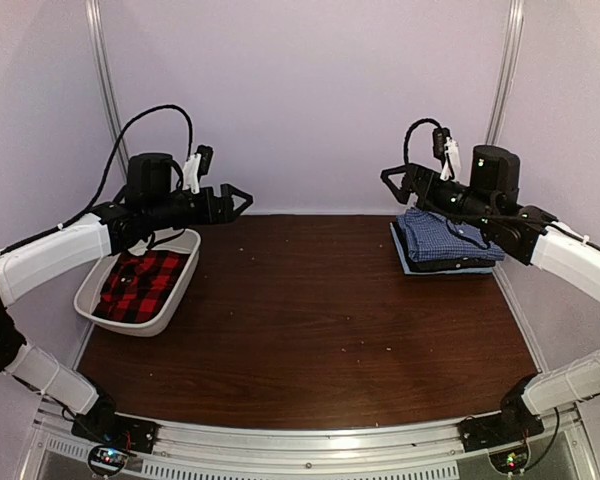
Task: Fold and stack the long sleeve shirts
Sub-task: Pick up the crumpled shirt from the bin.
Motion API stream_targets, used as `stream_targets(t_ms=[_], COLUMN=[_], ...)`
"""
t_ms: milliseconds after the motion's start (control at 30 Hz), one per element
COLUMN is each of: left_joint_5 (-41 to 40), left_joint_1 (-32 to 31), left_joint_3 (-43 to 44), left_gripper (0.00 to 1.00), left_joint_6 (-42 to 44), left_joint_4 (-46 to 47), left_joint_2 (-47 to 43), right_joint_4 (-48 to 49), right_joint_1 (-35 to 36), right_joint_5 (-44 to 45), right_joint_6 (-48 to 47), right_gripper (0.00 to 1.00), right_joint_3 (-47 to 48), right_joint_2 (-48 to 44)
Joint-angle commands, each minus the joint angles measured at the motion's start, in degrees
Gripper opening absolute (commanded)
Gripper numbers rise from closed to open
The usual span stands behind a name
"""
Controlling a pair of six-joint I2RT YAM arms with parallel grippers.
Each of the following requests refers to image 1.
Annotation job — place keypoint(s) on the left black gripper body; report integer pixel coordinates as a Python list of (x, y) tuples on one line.
[(205, 215)]

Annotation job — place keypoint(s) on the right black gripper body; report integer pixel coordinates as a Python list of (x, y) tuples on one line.
[(433, 201)]

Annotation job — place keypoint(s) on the red black plaid shirt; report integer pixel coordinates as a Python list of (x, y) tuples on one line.
[(138, 287)]

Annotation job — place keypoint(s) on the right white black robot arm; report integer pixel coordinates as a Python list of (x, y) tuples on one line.
[(531, 236)]

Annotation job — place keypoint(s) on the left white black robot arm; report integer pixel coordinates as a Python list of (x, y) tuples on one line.
[(158, 194)]

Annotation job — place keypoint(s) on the blue checked folded shirt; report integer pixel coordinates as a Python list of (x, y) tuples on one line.
[(431, 237)]

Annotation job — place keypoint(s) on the white plastic bin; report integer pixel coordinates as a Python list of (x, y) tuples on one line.
[(186, 242)]

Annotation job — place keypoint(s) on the left circuit board with leds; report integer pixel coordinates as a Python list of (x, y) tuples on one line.
[(105, 460)]

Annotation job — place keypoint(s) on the circuit board with leds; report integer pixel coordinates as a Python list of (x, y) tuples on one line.
[(105, 460), (509, 461)]

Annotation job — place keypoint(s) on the right circuit board with leds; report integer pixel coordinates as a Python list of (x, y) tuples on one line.
[(509, 461)]

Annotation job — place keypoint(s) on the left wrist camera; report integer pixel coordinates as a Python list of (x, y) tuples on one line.
[(195, 167)]

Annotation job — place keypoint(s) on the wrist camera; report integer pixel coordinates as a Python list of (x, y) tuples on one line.
[(195, 167), (446, 150)]

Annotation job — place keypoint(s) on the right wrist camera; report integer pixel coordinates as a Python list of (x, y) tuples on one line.
[(446, 150)]

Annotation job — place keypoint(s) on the right aluminium corner post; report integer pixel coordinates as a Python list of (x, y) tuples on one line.
[(508, 65)]

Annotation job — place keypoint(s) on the aluminium corner post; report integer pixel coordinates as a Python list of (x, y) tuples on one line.
[(508, 65), (102, 66)]

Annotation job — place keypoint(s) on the left aluminium corner post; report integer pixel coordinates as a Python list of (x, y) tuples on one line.
[(102, 66)]

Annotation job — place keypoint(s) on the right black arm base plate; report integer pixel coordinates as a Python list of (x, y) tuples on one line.
[(491, 431)]

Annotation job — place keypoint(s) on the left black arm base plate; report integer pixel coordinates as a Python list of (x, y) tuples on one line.
[(129, 434)]

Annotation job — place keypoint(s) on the aluminium front frame rail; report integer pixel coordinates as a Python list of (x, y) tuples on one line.
[(430, 450)]

